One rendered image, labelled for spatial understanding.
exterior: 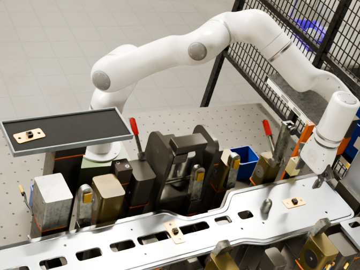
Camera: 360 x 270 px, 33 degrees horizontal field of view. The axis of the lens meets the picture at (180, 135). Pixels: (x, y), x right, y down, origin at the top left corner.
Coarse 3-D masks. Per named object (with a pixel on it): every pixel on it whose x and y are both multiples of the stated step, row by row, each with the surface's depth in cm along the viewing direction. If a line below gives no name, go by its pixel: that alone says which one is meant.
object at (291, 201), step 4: (300, 196) 207; (284, 200) 203; (288, 200) 204; (292, 200) 203; (296, 200) 203; (304, 200) 206; (284, 204) 202; (292, 204) 203; (296, 204) 203; (300, 204) 204; (304, 204) 204; (288, 208) 201
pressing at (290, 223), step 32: (256, 192) 203; (288, 192) 207; (320, 192) 212; (96, 224) 175; (128, 224) 179; (160, 224) 182; (224, 224) 188; (256, 224) 192; (288, 224) 195; (0, 256) 159; (32, 256) 162; (64, 256) 164; (128, 256) 170; (160, 256) 172; (192, 256) 176
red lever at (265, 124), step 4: (264, 120) 211; (264, 124) 211; (268, 124) 211; (264, 128) 211; (268, 128) 210; (268, 132) 210; (268, 136) 210; (268, 140) 210; (272, 140) 210; (272, 144) 209; (272, 148) 209; (272, 152) 209
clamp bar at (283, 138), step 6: (282, 126) 201; (288, 126) 200; (282, 132) 202; (288, 132) 203; (294, 132) 199; (282, 138) 202; (288, 138) 204; (276, 144) 205; (282, 144) 205; (276, 150) 205; (282, 150) 207; (276, 156) 206; (282, 156) 208; (282, 162) 209
